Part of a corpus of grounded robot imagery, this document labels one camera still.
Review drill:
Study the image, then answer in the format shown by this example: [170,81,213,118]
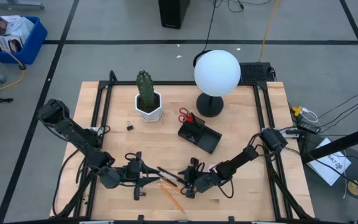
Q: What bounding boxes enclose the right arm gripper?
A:
[177,157,211,200]

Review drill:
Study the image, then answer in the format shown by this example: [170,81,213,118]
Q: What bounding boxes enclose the black computer tower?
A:
[158,0,191,30]

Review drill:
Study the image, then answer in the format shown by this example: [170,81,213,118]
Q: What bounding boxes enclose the white printed paper sheet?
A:
[306,139,352,187]

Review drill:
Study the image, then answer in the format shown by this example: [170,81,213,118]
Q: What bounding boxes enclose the thin black floor cables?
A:
[317,83,358,124]

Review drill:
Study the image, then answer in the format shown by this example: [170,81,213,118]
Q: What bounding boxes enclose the white hexagonal plant pot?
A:
[134,91,163,123]

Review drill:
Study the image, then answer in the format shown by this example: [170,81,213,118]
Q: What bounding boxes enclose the blue plastic bin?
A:
[0,16,48,65]

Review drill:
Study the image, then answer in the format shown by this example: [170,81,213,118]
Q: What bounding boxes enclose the black pen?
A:
[158,175,178,188]
[156,166,188,184]

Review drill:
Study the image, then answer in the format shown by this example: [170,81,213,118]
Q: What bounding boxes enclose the yellow cable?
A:
[258,0,281,62]

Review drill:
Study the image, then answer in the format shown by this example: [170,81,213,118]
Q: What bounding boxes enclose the white printed cartons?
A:
[0,14,35,54]

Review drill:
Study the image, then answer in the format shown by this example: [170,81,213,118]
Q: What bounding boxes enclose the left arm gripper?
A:
[119,151,162,201]

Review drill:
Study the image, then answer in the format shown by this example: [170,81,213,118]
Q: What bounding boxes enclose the white charger cable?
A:
[301,107,319,124]

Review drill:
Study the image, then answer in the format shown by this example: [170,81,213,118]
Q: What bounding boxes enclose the white globe lamp black base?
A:
[193,49,242,118]

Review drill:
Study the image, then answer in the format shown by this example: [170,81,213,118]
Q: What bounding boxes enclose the green cactus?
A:
[135,70,157,110]

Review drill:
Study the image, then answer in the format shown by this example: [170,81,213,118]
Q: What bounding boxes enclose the black vented box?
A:
[239,62,276,83]

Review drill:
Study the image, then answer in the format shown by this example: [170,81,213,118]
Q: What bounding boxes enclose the black mesh desk organizer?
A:
[177,113,223,155]

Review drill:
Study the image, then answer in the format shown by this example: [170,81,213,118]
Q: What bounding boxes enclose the black lamp cable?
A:
[193,0,219,68]

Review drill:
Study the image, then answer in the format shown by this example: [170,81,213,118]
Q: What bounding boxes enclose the red handled scissors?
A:
[178,107,196,124]

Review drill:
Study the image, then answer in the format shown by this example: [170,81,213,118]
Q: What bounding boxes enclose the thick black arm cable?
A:
[52,144,85,217]

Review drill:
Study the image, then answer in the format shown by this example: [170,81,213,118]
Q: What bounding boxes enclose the black diagonal beam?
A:
[301,123,358,164]

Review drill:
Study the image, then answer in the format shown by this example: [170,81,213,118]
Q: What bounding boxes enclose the yellow extension cord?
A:
[0,27,26,99]

